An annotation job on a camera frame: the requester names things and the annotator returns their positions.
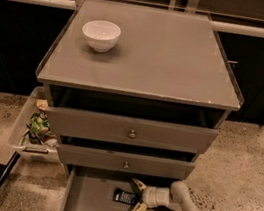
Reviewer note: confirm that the brass top drawer knob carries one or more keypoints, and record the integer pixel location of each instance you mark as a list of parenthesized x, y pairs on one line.
[(132, 134)]

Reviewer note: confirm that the brass drawer knob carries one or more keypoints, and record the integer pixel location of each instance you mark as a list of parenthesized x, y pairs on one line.
[(132, 134), (126, 165)]

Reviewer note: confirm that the grey drawer cabinet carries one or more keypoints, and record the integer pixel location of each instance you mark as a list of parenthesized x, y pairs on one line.
[(167, 66)]

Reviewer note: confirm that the grey top drawer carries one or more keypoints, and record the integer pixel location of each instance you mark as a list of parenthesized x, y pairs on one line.
[(115, 128)]

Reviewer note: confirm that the brass middle drawer knob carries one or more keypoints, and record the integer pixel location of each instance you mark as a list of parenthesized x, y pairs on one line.
[(126, 165)]

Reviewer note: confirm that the clear plastic bin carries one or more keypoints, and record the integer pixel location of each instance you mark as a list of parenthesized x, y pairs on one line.
[(19, 140)]

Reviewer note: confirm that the grey bottom drawer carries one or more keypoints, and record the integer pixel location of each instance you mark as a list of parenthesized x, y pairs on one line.
[(93, 190)]

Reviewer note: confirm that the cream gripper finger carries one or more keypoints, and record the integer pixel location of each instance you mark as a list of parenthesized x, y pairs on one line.
[(140, 207), (139, 184)]

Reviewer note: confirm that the tan snack packet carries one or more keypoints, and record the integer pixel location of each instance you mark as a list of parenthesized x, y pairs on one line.
[(41, 104)]

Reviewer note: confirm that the dark blue rxbar wrapper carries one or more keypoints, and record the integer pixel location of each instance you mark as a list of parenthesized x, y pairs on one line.
[(125, 197)]

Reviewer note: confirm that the grey drawer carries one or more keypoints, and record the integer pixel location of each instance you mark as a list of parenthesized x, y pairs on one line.
[(114, 160), (115, 128), (93, 190)]

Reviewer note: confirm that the green snack bag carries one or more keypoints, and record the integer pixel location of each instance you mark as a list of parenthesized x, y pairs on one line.
[(39, 123)]

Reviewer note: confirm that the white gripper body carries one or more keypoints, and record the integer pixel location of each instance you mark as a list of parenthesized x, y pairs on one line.
[(150, 196)]

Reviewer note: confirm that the grey middle drawer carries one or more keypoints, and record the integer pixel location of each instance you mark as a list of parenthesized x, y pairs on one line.
[(114, 160)]

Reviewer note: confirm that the white ceramic bowl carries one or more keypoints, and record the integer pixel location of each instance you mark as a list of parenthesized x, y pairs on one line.
[(101, 35)]

